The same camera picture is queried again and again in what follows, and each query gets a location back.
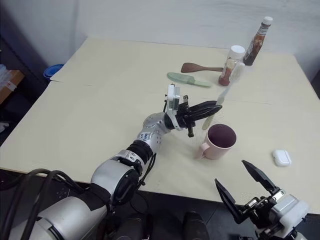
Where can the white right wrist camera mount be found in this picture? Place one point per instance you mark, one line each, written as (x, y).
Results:
(293, 212)

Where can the brown wooden spatula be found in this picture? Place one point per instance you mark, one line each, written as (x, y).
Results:
(192, 67)

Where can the pale green plastic knife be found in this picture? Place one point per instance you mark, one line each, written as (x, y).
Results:
(182, 78)

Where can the small white-capped sauce bottle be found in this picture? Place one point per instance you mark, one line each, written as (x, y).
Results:
(228, 72)

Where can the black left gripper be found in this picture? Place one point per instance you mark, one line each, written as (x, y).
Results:
(184, 115)

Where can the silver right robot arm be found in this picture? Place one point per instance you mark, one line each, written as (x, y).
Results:
(292, 237)

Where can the white earbuds case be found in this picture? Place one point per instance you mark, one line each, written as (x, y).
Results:
(281, 157)

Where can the pink mug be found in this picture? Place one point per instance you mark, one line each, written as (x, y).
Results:
(220, 152)

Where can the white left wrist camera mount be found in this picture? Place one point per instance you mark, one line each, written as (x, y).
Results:
(172, 93)

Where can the tall white-capped sauce bottle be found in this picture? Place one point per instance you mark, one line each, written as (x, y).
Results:
(256, 45)

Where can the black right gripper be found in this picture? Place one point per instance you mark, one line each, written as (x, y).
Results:
(260, 207)

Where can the brown cardboard box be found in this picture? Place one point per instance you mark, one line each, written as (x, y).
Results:
(13, 83)

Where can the blue bowl stack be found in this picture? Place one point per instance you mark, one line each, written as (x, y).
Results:
(53, 70)

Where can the dark rounded shape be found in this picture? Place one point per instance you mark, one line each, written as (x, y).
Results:
(194, 225)
(132, 228)

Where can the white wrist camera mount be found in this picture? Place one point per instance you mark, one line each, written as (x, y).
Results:
(172, 93)
(293, 212)

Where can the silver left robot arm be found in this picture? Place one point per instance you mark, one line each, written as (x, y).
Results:
(115, 177)

